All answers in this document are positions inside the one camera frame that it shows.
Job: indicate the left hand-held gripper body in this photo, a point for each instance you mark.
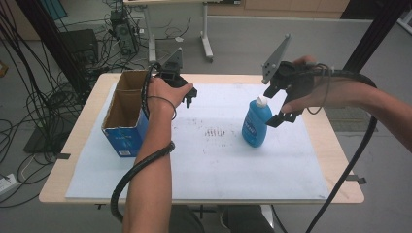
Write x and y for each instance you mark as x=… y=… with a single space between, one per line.
x=171 y=69

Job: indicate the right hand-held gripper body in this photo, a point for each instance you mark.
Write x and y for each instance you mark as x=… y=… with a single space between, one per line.
x=296 y=79

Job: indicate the blue bottle with white cap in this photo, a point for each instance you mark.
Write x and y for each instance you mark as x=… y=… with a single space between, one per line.
x=256 y=126

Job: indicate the blue cardboard box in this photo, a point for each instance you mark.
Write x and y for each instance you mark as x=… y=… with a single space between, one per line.
x=124 y=139

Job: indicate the person's left hand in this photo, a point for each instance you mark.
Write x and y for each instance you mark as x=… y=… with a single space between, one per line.
x=162 y=93

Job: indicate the person's right hand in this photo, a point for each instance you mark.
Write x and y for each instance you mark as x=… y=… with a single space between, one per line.
x=324 y=93

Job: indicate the black computer tower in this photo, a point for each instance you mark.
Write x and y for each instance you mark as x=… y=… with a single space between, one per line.
x=124 y=32

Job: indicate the light wooden table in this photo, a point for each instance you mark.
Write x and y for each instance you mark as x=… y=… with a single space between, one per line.
x=336 y=155

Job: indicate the wooden cabinet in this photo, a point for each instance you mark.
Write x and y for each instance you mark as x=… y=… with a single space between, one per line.
x=278 y=8

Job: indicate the white table mat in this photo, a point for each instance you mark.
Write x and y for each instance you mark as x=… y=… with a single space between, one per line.
x=220 y=168

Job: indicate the black table clip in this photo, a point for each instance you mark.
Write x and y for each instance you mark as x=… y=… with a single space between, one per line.
x=63 y=156
x=356 y=179

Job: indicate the dark floor mat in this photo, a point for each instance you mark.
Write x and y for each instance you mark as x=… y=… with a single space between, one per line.
x=39 y=142

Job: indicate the white power strip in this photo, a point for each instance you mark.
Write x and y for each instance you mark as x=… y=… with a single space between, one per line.
x=7 y=184

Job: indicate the white table frame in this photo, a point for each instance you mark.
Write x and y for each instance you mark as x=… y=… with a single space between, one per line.
x=205 y=39

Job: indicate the black metal stand post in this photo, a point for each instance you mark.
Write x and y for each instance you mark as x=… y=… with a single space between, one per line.
x=375 y=35
x=51 y=39

